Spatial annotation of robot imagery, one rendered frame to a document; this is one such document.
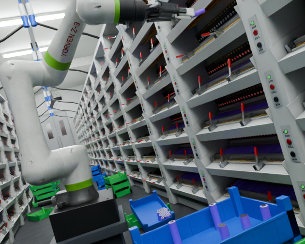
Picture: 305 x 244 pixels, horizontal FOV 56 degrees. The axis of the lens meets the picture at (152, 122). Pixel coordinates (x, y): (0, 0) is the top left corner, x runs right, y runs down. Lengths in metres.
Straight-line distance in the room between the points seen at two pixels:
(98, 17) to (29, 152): 0.58
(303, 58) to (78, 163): 0.93
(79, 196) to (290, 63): 0.95
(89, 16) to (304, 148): 0.81
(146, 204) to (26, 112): 1.16
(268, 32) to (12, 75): 0.95
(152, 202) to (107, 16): 1.41
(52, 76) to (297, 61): 0.96
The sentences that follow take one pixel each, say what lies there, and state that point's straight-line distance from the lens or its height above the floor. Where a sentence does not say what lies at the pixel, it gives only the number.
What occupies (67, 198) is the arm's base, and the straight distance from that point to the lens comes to 1.33.
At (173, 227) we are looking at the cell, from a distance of 0.70.
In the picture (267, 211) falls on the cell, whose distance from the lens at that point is 0.66.
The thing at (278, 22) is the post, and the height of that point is 0.82.
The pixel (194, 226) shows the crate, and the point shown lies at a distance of 0.77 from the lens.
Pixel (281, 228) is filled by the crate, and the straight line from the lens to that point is 0.65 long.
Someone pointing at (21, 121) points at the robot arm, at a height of 0.78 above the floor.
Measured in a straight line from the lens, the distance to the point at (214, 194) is 1.63.
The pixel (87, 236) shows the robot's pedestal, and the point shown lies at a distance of 1.24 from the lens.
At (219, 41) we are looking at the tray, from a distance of 1.22.
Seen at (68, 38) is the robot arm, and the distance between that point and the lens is 1.24.
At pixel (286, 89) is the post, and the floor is 0.61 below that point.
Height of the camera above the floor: 0.61
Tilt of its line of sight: 1 degrees up
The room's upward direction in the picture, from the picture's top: 16 degrees counter-clockwise
